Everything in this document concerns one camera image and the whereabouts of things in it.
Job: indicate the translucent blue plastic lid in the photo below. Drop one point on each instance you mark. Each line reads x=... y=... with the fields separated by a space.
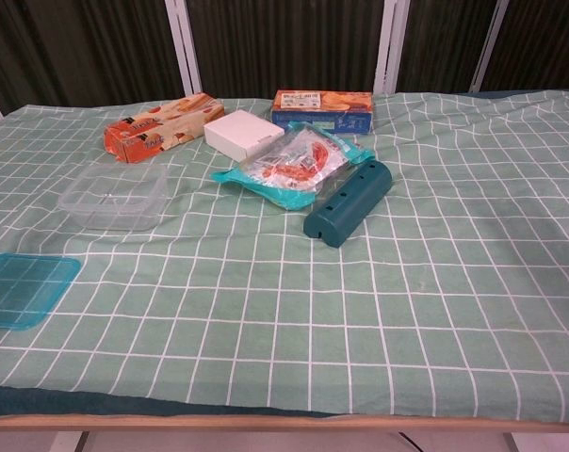
x=25 y=292

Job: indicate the small white cardboard box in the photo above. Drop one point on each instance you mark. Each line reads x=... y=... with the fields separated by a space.
x=239 y=132

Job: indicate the blue and orange biscuit box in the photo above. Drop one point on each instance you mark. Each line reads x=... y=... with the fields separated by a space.
x=322 y=113

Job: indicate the orange cracker box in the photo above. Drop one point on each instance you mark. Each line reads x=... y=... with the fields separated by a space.
x=171 y=123

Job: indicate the clear plastic container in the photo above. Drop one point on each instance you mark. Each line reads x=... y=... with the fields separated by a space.
x=117 y=216

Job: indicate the teal snack bag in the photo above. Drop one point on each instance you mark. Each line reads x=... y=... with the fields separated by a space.
x=289 y=165

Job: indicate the dark teal half-cylinder holder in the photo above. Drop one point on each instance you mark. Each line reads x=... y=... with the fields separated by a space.
x=350 y=207

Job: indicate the green checked tablecloth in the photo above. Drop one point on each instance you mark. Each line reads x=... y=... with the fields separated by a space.
x=313 y=320

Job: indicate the dark pleated curtain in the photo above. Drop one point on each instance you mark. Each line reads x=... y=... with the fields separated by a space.
x=284 y=42

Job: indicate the white table leg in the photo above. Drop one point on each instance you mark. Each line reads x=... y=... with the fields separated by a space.
x=68 y=442
x=517 y=443

